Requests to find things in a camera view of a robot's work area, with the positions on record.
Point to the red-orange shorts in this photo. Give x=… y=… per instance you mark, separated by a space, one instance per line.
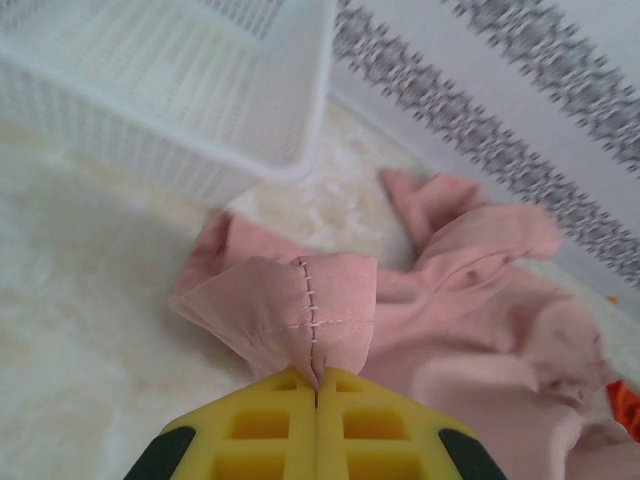
x=625 y=405

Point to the pink shorts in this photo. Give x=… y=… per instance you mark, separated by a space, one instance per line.
x=450 y=320

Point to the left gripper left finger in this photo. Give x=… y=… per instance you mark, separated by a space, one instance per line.
x=260 y=430

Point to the white plastic basket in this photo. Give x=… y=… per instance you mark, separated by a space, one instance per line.
x=175 y=75

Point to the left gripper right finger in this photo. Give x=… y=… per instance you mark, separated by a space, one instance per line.
x=380 y=430

